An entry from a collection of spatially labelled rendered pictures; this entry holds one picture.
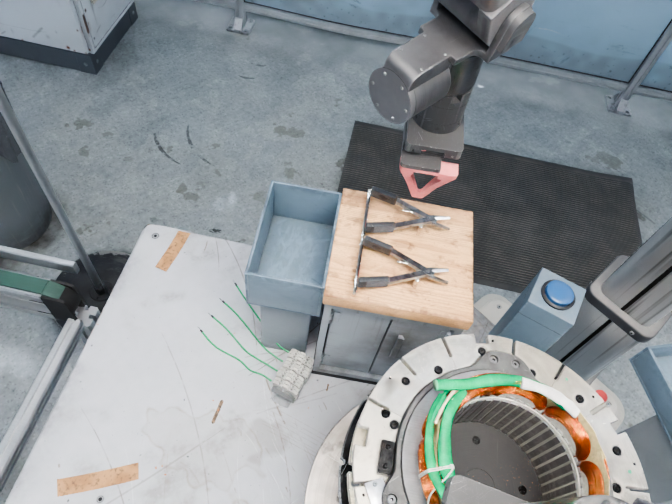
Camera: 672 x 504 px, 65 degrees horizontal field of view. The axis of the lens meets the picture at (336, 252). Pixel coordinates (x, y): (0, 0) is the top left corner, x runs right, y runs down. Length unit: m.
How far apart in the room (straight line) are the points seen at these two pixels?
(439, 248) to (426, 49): 0.33
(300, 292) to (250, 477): 0.33
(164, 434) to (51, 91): 2.05
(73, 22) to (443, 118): 2.18
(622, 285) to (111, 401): 0.86
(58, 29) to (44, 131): 0.45
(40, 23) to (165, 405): 2.08
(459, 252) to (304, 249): 0.24
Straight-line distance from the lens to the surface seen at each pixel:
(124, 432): 0.94
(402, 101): 0.52
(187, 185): 2.22
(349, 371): 0.93
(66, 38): 2.72
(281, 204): 0.83
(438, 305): 0.71
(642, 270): 0.96
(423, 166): 0.61
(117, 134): 2.47
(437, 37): 0.54
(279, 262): 0.81
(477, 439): 0.71
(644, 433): 0.89
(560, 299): 0.81
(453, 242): 0.78
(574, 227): 2.42
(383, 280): 0.68
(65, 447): 0.96
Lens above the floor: 1.66
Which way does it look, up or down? 56 degrees down
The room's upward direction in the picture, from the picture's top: 11 degrees clockwise
